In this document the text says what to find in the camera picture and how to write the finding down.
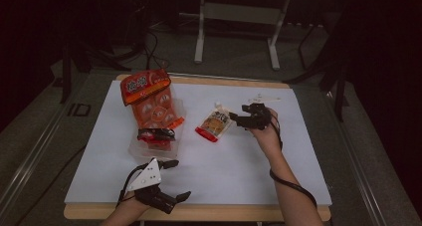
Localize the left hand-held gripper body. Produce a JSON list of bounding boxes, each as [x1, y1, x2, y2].
[[126, 157, 178, 215]]

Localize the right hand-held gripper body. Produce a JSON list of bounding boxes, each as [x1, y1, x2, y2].
[[238, 93, 282, 131]]

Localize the white orange spouted pouch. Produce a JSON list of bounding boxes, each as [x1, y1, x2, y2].
[[194, 102, 234, 143]]

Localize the clear plastic container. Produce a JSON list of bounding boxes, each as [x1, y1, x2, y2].
[[127, 98, 187, 161]]

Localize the red black snack packet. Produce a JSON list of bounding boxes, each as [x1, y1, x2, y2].
[[136, 127, 176, 151]]

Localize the large orange snack bag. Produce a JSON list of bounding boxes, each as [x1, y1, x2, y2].
[[119, 68, 186, 130]]

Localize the person's right hand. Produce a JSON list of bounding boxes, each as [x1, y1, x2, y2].
[[250, 108, 284, 162]]

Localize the person's left hand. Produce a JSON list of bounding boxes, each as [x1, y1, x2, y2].
[[120, 192, 152, 216]]

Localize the wooden table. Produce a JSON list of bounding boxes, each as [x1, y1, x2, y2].
[[63, 74, 332, 222]]

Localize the white table mat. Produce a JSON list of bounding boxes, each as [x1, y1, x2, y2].
[[64, 80, 332, 206]]

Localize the black stand legs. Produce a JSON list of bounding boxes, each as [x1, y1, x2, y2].
[[59, 36, 147, 105], [283, 16, 351, 122]]

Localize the white metal stand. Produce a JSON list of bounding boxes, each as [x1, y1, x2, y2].
[[193, 0, 293, 72]]

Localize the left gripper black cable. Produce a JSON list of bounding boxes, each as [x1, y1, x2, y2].
[[116, 163, 148, 207]]

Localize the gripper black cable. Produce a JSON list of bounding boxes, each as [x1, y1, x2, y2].
[[268, 111, 318, 208], [116, 163, 148, 207]]

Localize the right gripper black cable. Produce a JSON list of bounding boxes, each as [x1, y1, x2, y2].
[[268, 111, 318, 208]]

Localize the black floor cable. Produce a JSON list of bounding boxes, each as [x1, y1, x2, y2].
[[13, 145, 88, 226]]

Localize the metal floor rail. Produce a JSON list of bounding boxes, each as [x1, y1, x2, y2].
[[326, 91, 389, 226], [0, 96, 69, 217]]

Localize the black hanging cables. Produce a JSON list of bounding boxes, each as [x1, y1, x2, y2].
[[143, 28, 172, 77]]

